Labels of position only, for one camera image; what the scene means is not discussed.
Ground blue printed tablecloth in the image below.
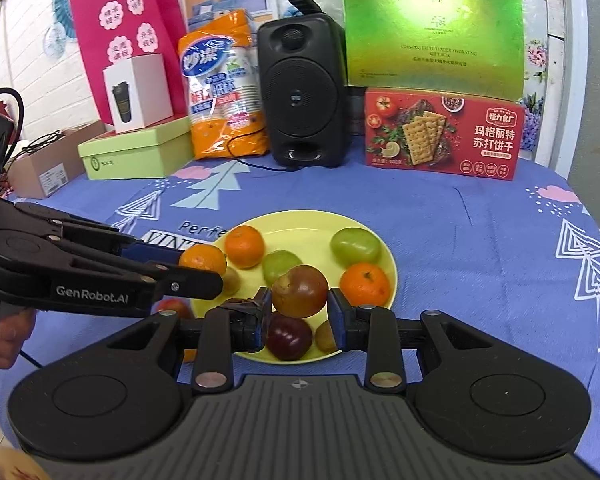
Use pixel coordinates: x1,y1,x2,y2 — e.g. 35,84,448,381
0,147,600,476

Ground large green gift box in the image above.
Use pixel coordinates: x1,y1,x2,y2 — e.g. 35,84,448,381
340,0,526,102

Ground round green fruit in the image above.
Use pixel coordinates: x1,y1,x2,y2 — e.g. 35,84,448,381
262,250,305,286

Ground red and yellow fruit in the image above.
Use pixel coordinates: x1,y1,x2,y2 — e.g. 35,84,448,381
271,265,330,319

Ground pink paper bag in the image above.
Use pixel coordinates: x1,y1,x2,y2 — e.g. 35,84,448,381
69,0,190,133

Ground orange paper cup pack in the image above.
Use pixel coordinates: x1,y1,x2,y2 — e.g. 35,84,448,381
177,9,271,161

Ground yellow plate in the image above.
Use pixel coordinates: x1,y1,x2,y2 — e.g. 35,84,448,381
189,210,399,365

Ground small orange mandarin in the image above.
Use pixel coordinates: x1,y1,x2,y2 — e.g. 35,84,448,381
179,244,228,277

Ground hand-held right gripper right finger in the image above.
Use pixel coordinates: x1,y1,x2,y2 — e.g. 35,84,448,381
327,287,520,392

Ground black cables on cardboard box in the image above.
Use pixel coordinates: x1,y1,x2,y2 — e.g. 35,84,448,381
0,130,68,162

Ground person's left hand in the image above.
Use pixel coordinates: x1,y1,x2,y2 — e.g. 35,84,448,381
0,307,37,372

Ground white frame post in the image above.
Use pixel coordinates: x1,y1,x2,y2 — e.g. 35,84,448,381
535,0,588,181

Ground blue paper fan decoration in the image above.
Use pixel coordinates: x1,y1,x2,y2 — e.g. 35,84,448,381
50,0,81,41

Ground black speaker cable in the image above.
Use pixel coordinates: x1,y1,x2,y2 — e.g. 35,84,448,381
220,127,306,174

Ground oval green fruit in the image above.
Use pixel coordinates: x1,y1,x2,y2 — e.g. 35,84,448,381
329,227,382,268

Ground small red fruit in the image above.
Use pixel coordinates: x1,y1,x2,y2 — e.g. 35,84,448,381
152,297,193,320

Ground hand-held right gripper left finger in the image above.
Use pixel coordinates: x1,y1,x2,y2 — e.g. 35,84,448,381
87,287,274,394

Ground black looped cable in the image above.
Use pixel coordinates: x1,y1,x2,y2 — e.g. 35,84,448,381
0,87,26,147

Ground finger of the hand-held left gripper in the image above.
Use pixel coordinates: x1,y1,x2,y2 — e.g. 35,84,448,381
12,201,187,267
0,229,226,303

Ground red cracker box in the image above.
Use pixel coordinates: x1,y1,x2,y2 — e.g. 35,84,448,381
364,86,527,182

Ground brown cardboard box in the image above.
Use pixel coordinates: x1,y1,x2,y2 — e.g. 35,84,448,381
7,120,106,200

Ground black speaker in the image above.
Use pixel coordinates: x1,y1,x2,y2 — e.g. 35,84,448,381
256,0,353,170

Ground white cup box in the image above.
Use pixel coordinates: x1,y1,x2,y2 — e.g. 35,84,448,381
102,52,175,135

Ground small tan fruit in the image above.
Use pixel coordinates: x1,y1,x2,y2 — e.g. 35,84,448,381
221,266,241,297
314,320,338,353

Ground pale green box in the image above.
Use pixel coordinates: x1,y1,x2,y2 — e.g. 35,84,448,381
76,115,195,181

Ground large orange mandarin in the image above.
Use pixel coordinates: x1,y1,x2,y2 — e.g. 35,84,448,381
339,262,392,308

